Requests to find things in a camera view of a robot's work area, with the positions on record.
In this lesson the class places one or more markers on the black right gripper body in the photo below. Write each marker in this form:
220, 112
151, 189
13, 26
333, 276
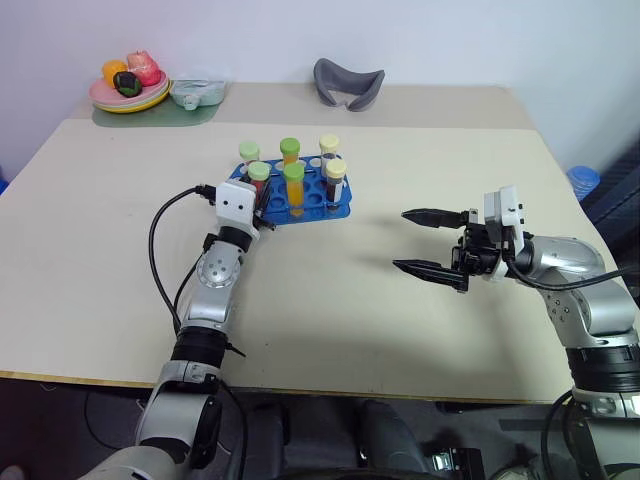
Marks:
477, 252

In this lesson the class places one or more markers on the red tube light-green cap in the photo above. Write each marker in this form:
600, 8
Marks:
249, 150
259, 171

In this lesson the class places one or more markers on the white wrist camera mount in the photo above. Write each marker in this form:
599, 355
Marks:
505, 210
234, 202

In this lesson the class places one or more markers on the green table mat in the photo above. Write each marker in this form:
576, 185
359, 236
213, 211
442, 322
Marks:
175, 117

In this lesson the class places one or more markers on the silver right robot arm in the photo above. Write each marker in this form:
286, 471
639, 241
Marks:
585, 280

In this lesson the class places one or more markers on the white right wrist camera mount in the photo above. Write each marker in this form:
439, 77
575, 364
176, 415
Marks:
505, 210

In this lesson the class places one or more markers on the orange toy fruit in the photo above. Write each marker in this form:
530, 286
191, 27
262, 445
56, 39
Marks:
112, 69

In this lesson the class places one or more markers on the pale green plate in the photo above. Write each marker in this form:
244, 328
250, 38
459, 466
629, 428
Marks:
155, 97

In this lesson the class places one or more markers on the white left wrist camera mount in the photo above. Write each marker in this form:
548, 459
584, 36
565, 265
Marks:
234, 202

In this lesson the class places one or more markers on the blue test tube rack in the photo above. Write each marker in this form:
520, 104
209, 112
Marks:
315, 197

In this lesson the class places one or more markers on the dark tube cream cap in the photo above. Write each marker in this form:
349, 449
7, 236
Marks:
330, 145
335, 182

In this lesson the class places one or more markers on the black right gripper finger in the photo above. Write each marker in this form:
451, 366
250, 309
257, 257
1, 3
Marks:
432, 272
437, 218

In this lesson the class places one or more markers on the pink red toy food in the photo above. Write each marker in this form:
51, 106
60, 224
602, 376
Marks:
145, 67

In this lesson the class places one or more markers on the pale green plastic pouch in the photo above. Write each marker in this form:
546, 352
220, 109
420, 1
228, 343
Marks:
202, 92

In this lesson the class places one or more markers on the yellow plate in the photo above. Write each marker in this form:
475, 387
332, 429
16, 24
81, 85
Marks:
130, 110

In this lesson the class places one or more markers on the orange tube green cap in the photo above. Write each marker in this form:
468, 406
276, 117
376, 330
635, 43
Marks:
295, 190
290, 150

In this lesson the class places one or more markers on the black box silver latch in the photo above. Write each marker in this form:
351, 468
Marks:
457, 460

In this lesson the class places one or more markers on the dark grey rounded shape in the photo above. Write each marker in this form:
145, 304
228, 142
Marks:
390, 435

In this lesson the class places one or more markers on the pink plate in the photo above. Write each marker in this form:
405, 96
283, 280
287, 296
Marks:
102, 92

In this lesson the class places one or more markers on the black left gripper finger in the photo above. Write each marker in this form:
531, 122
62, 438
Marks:
245, 175
268, 197

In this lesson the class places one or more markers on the grey headset face pad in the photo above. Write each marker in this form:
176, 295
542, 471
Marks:
367, 95

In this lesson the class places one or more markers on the grey green cloth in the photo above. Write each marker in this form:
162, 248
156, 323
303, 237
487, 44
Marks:
520, 472

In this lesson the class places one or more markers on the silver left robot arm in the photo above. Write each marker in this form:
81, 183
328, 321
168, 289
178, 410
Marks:
210, 305

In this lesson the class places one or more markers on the blue water bottle caps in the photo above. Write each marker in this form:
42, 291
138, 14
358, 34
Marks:
584, 182

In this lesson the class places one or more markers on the blue object at edge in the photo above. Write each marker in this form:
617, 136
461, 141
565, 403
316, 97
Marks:
3, 180

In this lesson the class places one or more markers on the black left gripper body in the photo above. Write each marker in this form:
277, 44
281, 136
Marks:
262, 222

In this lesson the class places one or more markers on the black green toy food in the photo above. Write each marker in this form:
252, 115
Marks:
127, 84

